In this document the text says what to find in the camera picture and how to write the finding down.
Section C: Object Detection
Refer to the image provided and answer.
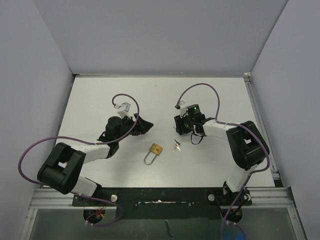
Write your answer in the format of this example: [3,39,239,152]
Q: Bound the large brass padlock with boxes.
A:
[143,143,163,165]

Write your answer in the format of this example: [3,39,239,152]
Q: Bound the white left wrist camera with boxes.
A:
[114,102,131,119]

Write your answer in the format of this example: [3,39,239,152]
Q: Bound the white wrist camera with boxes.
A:
[114,102,131,119]
[174,100,190,118]

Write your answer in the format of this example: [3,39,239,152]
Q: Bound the black loop wire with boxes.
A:
[190,129,205,145]

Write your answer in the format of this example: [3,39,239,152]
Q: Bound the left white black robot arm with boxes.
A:
[37,116,154,206]

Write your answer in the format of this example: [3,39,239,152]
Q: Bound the silver key bunch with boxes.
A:
[173,139,181,152]

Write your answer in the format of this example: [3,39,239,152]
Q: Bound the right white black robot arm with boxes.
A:
[174,101,270,205]

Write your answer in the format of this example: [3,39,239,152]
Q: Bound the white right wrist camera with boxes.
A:
[174,100,190,118]

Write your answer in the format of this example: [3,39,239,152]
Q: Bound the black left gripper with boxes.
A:
[115,113,153,142]

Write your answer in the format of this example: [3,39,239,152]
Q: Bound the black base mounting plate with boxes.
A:
[72,187,252,224]

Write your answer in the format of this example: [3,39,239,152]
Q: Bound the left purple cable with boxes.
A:
[17,93,141,227]

